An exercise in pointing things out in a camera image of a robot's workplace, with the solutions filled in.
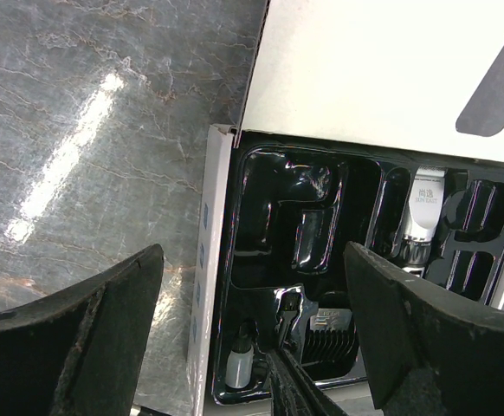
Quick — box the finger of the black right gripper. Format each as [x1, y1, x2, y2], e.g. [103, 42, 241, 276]
[267, 349, 308, 416]
[280, 348, 346, 415]

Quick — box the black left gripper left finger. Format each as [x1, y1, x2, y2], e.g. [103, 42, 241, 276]
[0, 244, 164, 415]

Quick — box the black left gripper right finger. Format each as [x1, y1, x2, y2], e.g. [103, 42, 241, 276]
[344, 242, 504, 415]

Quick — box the black comb guard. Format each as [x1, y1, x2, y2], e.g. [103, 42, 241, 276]
[301, 308, 355, 364]

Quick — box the silver black hair clipper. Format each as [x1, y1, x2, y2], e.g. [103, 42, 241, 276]
[397, 166, 446, 277]

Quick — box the white cardboard clipper box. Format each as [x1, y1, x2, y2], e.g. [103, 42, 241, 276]
[187, 1, 504, 415]

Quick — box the black plastic box tray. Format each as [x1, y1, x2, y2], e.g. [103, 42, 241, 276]
[209, 133, 504, 405]

